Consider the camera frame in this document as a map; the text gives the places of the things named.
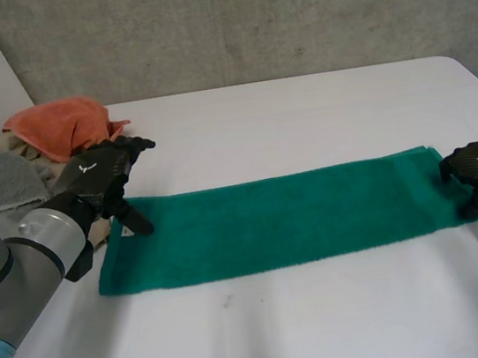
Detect beige shorts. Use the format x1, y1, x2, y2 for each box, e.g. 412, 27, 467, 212
0, 121, 118, 261

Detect coral towel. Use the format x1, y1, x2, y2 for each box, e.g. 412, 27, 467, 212
0, 89, 135, 170

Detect teal towel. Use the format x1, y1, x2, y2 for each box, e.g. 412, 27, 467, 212
84, 137, 478, 299

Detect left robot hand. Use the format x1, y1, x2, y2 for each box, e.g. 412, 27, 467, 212
39, 131, 170, 250

